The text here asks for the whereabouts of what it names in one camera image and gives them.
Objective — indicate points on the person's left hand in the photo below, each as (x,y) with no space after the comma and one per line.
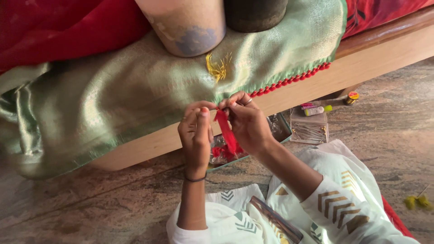
(193,142)

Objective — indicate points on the person's right hand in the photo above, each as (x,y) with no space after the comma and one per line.
(249,128)

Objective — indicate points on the red thread tassel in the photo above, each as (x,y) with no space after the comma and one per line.
(226,130)

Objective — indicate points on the green silk saree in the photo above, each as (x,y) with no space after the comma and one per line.
(112,101)

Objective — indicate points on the plastic bag of red thread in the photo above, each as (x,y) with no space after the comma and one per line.
(218,152)

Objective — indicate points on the teal tray box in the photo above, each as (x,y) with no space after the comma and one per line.
(284,130)

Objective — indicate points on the black wrist band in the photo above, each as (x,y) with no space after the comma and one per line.
(196,179)

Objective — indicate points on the clear plastic pin box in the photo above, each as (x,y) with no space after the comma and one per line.
(309,130)

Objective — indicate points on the small pink tube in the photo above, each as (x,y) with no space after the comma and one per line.
(306,105)

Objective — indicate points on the row of red saree tassels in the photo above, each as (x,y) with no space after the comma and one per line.
(288,80)

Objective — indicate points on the yellow thread bundle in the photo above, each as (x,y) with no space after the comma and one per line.
(217,69)

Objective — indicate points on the white tube with yellow cap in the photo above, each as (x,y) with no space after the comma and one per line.
(315,110)

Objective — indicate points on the brown striped scarf border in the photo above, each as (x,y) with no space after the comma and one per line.
(276,220)

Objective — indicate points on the gold thread spool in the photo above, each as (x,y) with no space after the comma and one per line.
(352,98)

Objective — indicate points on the dark cylindrical container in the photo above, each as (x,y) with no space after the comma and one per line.
(254,15)

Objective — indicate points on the beige cylindrical container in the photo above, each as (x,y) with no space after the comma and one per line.
(184,27)

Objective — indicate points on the white patterned kurta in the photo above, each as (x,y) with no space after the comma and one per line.
(339,210)

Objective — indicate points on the plain red cloth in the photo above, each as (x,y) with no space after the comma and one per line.
(61,30)

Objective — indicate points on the red patterned bedsheet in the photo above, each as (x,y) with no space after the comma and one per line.
(379,13)

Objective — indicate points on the yellow floor tassels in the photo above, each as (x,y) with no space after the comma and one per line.
(418,201)

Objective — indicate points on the wooden bed frame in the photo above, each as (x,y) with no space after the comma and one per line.
(366,61)

